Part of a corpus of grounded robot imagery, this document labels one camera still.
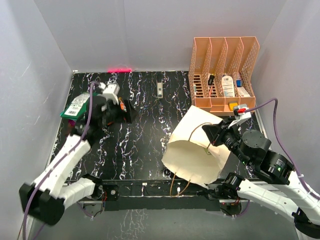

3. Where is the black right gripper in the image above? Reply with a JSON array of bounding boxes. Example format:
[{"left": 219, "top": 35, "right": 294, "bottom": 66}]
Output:
[{"left": 201, "top": 116, "right": 251, "bottom": 166}]

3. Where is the purple snack packet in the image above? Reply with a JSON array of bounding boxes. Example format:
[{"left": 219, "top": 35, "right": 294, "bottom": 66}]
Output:
[{"left": 68, "top": 119, "right": 76, "bottom": 128}]

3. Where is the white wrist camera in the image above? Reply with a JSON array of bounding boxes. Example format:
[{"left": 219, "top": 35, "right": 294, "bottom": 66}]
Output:
[
  {"left": 98, "top": 82, "right": 120, "bottom": 105},
  {"left": 228, "top": 104, "right": 252, "bottom": 129}
]

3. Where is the dark green white snack bag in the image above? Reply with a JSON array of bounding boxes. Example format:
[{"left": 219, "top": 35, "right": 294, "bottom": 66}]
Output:
[{"left": 60, "top": 92, "right": 90, "bottom": 121}]

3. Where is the pink tape strip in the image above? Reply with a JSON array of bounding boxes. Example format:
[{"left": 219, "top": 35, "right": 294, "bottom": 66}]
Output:
[{"left": 107, "top": 67, "right": 132, "bottom": 73}]

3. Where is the small white blue box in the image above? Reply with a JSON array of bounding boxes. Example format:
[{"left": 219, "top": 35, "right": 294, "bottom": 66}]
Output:
[{"left": 236, "top": 79, "right": 250, "bottom": 98}]

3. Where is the black front mounting rail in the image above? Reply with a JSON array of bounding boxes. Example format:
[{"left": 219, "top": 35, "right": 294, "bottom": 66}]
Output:
[{"left": 74, "top": 177, "right": 276, "bottom": 212}]

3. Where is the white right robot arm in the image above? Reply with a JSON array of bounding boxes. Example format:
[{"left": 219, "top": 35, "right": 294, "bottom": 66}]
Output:
[{"left": 201, "top": 119, "right": 320, "bottom": 239}]

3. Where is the beige paper bag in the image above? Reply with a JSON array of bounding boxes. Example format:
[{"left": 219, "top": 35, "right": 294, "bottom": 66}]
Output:
[{"left": 161, "top": 105, "right": 230, "bottom": 197}]

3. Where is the light green snack packet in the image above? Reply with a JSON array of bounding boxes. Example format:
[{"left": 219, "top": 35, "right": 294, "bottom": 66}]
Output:
[{"left": 204, "top": 148, "right": 211, "bottom": 155}]

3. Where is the grey black stapler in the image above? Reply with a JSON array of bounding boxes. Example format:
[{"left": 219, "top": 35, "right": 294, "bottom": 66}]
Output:
[{"left": 156, "top": 75, "right": 163, "bottom": 99}]

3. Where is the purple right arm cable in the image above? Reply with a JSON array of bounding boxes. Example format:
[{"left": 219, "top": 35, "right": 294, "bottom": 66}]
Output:
[{"left": 246, "top": 97, "right": 320, "bottom": 201}]

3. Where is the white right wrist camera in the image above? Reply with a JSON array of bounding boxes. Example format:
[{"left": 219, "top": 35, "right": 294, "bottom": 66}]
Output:
[{"left": 228, "top": 104, "right": 252, "bottom": 129}]

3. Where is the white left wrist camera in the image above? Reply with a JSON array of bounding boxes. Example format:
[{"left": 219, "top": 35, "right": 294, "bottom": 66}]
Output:
[{"left": 98, "top": 82, "right": 120, "bottom": 105}]

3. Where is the peach plastic desk organizer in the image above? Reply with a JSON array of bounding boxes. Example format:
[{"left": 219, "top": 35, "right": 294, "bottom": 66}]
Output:
[{"left": 188, "top": 36, "right": 260, "bottom": 116}]

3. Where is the white lotion tube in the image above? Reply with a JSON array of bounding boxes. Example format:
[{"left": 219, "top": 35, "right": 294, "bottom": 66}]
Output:
[{"left": 221, "top": 75, "right": 236, "bottom": 98}]

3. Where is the black yellow highlighter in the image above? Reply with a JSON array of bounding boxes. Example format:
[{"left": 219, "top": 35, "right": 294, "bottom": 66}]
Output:
[{"left": 207, "top": 73, "right": 215, "bottom": 86}]

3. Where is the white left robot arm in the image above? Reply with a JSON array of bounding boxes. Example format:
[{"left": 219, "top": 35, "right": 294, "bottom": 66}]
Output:
[{"left": 18, "top": 94, "right": 138, "bottom": 226}]

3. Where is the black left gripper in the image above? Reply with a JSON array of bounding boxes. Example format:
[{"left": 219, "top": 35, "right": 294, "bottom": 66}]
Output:
[{"left": 99, "top": 97, "right": 140, "bottom": 128}]

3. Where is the yellow object in organizer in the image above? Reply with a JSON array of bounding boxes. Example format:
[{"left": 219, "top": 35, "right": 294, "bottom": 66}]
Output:
[{"left": 228, "top": 101, "right": 239, "bottom": 111}]

